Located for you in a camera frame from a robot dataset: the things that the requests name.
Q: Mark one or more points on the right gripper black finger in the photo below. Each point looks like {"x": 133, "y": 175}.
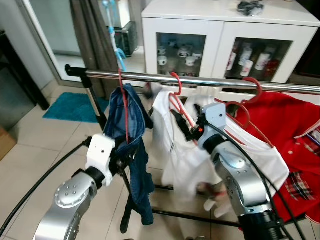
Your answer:
{"x": 179, "y": 120}
{"x": 186, "y": 131}

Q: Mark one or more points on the white shirt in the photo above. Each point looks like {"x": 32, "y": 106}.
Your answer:
{"x": 175, "y": 155}

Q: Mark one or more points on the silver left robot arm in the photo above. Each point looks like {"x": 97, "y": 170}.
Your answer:
{"x": 70, "y": 200}

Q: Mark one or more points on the dark blue denim garment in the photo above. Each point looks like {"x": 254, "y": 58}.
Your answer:
{"x": 132, "y": 110}

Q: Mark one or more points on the chrome and black clothes rack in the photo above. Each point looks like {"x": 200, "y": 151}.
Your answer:
{"x": 145, "y": 77}

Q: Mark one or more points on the teal floor mat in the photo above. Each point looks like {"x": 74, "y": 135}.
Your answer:
{"x": 70, "y": 107}

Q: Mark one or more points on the white bottle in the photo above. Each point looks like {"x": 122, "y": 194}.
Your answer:
{"x": 263, "y": 61}
{"x": 231, "y": 60}

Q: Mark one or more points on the red garment with plaid trim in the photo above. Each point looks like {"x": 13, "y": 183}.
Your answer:
{"x": 285, "y": 120}

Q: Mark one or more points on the light blue clothes pole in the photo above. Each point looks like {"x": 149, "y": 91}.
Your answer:
{"x": 119, "y": 52}

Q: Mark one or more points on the black appliance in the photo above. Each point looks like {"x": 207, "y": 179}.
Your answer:
{"x": 127, "y": 40}

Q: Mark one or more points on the white glass-door sideboard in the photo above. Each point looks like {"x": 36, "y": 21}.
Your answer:
{"x": 220, "y": 30}

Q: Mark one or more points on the brown cardboard box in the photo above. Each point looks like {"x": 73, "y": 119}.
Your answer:
{"x": 6, "y": 142}

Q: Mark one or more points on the dark grey curtain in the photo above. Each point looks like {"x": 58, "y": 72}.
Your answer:
{"x": 87, "y": 40}

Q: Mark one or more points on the small black bundle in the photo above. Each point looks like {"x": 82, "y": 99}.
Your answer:
{"x": 250, "y": 7}

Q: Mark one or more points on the dark furniture piece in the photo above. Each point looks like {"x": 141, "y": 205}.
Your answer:
{"x": 10, "y": 75}

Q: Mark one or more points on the white framed glass door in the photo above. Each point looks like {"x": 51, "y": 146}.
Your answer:
{"x": 50, "y": 30}

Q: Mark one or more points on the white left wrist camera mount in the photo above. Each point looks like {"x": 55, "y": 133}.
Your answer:
{"x": 100, "y": 152}

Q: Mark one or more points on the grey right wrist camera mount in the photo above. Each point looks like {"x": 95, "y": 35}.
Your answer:
{"x": 215, "y": 117}

